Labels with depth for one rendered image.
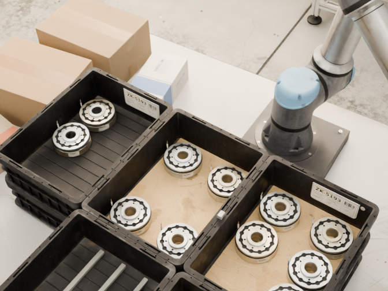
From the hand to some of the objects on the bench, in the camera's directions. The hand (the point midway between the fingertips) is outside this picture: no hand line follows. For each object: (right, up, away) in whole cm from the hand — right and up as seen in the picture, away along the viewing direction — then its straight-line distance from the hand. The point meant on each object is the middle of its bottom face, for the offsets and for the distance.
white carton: (-84, +29, +37) cm, 96 cm away
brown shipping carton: (-122, +25, +35) cm, 130 cm away
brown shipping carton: (-106, +41, +49) cm, 124 cm away
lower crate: (-101, +1, +14) cm, 102 cm away
